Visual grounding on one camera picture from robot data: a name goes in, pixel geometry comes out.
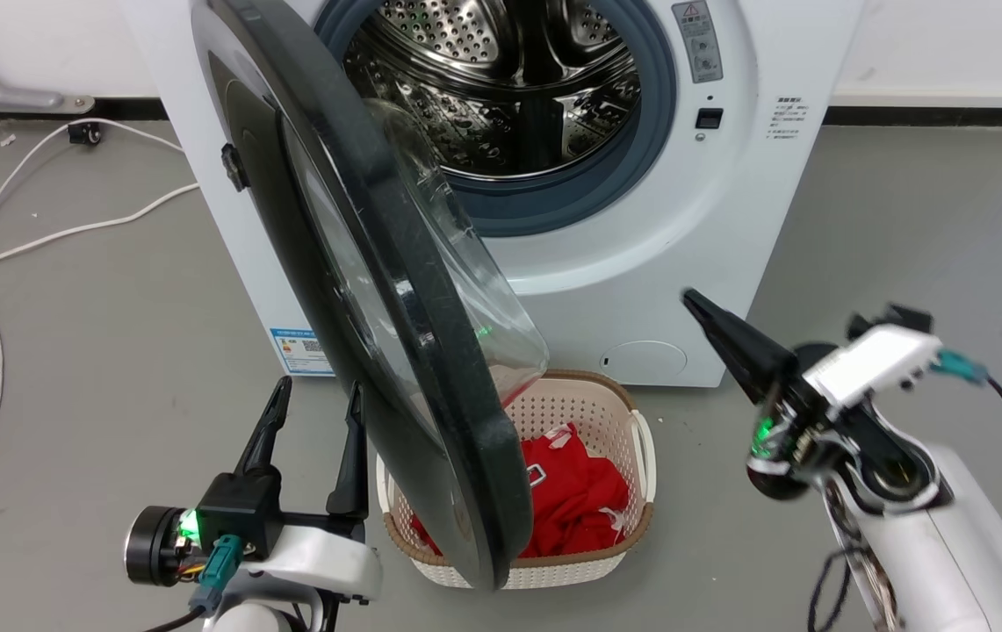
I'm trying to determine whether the grey warning label sticker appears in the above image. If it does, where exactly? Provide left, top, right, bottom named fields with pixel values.
left=672, top=0, right=724, bottom=85

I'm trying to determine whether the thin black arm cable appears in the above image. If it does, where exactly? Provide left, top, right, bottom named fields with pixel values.
left=806, top=542, right=872, bottom=632

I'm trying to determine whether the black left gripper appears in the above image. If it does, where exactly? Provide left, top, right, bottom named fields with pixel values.
left=123, top=376, right=370, bottom=588

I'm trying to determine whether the black cable teal plug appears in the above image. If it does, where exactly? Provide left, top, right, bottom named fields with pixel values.
left=934, top=348, right=1002, bottom=578
left=142, top=535, right=246, bottom=632

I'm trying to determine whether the grey rubber door gasket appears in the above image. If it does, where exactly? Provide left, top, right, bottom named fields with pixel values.
left=314, top=0, right=678, bottom=239

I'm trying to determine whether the black round glass washer door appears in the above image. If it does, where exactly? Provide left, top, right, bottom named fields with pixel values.
left=191, top=0, right=550, bottom=591

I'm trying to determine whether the round white filter cover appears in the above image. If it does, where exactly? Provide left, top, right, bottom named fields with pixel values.
left=599, top=341, right=688, bottom=384

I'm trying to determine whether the grey metal floor bracket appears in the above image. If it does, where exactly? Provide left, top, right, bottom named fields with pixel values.
left=0, top=18, right=97, bottom=116

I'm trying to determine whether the stainless steel washer drum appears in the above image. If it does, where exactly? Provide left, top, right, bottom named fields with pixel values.
left=342, top=0, right=643, bottom=182

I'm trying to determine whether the white front-load washing machine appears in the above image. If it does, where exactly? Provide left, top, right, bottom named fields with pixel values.
left=119, top=0, right=866, bottom=389

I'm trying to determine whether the small printed text sticker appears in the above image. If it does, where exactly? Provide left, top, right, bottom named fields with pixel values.
left=768, top=95, right=811, bottom=142

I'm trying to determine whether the white laundry basket brown rim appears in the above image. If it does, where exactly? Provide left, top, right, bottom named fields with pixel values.
left=375, top=369, right=658, bottom=591

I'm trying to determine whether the red garment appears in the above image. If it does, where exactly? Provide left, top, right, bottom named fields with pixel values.
left=411, top=423, right=631, bottom=560

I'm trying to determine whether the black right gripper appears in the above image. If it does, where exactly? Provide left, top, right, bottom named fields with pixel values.
left=681, top=291, right=872, bottom=503

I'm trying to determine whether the blue energy label sticker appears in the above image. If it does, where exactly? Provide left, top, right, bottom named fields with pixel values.
left=270, top=327, right=335, bottom=377

